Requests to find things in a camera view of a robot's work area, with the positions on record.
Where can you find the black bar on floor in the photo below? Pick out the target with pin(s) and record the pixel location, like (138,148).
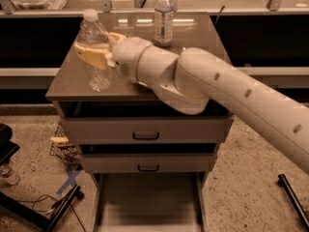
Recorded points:
(302,214)

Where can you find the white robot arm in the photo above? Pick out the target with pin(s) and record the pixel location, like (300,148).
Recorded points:
(187,81)

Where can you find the grey drawer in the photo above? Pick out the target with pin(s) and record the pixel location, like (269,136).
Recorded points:
(146,130)
(133,163)

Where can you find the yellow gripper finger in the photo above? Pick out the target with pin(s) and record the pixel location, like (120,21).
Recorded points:
(117,37)
(95,57)

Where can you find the black stand base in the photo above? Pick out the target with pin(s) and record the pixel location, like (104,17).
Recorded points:
(48,219)

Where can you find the middle grey drawer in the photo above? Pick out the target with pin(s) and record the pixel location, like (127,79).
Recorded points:
(133,163)

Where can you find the water bottle on floor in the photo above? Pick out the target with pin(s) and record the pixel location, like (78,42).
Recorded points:
(9,175)

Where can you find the open bottom drawer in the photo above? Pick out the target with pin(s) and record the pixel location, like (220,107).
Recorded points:
(150,202)

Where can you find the snack packet in basket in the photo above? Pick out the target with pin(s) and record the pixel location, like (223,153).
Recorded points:
(60,141)

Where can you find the upper grey drawer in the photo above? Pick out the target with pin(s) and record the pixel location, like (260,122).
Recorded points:
(146,130)

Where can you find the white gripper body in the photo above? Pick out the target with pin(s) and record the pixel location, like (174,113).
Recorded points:
(126,59)

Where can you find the labelled water bottle on counter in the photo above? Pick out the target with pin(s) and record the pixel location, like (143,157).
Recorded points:
(163,22)

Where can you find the wire mesh basket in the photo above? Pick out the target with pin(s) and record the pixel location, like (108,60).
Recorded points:
(68,155)

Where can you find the clear water bottle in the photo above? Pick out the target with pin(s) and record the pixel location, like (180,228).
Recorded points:
(93,34)

